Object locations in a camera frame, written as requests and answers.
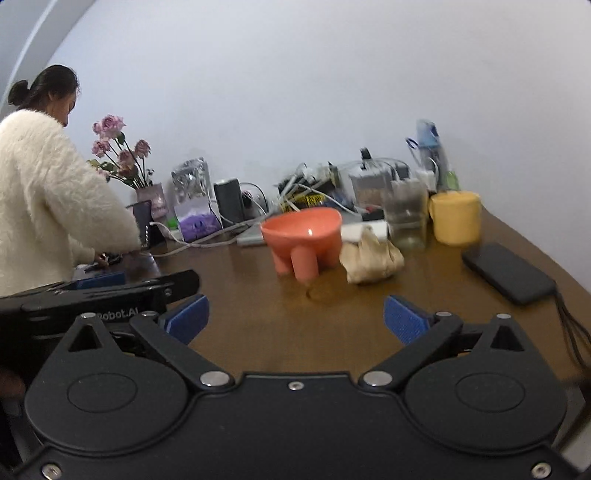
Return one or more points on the yellow black box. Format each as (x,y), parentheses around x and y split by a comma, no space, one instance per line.
(301,202)

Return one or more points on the clear food storage jar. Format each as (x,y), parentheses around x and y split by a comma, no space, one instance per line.
(369,185)

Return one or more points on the black power bank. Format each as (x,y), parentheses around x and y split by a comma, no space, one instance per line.
(228,196)

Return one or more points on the white charger plug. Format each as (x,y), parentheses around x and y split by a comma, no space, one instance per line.
(428,178)

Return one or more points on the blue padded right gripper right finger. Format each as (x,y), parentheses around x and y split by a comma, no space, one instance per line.
(405,320)

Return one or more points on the small green bottle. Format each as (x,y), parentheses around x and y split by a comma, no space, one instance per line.
(452,181)

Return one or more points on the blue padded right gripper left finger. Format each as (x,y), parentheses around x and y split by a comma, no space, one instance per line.
(187,319)

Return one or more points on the woman in white fluffy sweater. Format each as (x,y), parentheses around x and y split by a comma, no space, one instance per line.
(57,212)

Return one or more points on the silver foil bag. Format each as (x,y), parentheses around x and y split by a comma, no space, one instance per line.
(192,188)

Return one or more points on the pink roses in vase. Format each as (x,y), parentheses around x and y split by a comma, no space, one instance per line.
(116,159)

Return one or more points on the black smartphone with strap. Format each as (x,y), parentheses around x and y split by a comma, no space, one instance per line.
(523,284)

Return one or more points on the black tablet screen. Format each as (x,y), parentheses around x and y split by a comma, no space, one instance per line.
(149,233)

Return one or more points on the yellow ceramic mug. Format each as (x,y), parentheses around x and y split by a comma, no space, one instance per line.
(457,217)

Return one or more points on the brown paper towel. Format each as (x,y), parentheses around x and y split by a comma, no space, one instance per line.
(370,260)

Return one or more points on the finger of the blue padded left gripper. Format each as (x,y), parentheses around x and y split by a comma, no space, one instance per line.
(112,279)

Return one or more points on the purple tissue pack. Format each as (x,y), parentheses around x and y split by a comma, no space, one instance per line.
(198,224)

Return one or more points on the blue water bottle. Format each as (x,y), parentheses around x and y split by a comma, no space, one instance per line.
(428,152)

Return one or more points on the coral pink footed bowl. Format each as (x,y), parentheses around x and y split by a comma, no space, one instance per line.
(304,242)

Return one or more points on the clear drinking glass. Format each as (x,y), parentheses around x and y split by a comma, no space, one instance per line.
(405,204)

